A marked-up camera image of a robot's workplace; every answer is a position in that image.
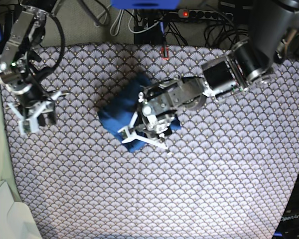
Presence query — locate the grey looped cable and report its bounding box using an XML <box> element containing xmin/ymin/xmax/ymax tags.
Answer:
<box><xmin>109</xmin><ymin>9</ymin><xmax>125</xmax><ymax>37</ymax></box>

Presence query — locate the fan-patterned table cloth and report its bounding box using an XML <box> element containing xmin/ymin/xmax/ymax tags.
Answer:
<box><xmin>1</xmin><ymin>43</ymin><xmax>299</xmax><ymax>239</ymax></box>

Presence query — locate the black power strip red switch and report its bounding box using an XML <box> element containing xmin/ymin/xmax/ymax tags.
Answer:
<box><xmin>177</xmin><ymin>9</ymin><xmax>225</xmax><ymax>20</ymax></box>

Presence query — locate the red and grey table clamp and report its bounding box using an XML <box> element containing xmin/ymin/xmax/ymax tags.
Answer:
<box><xmin>160</xmin><ymin>45</ymin><xmax>169</xmax><ymax>60</ymax></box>

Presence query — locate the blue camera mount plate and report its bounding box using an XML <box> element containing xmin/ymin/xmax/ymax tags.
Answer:
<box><xmin>111</xmin><ymin>0</ymin><xmax>180</xmax><ymax>9</ymax></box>

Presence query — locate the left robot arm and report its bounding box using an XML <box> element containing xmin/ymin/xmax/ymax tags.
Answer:
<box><xmin>119</xmin><ymin>0</ymin><xmax>299</xmax><ymax>150</ymax></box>

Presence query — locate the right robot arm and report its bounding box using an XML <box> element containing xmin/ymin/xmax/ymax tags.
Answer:
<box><xmin>0</xmin><ymin>0</ymin><xmax>67</xmax><ymax>135</ymax></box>

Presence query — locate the black OpenArm base box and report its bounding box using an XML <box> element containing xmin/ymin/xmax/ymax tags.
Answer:
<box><xmin>273</xmin><ymin>176</ymin><xmax>299</xmax><ymax>239</ymax></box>

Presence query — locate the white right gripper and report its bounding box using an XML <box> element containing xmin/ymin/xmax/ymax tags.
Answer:
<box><xmin>7</xmin><ymin>91</ymin><xmax>69</xmax><ymax>135</ymax></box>

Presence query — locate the blue long-sleeve T-shirt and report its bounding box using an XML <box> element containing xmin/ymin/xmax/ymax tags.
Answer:
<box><xmin>98</xmin><ymin>75</ymin><xmax>183</xmax><ymax>152</ymax></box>

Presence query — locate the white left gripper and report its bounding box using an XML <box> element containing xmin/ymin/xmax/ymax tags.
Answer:
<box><xmin>118</xmin><ymin>112</ymin><xmax>172</xmax><ymax>156</ymax></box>

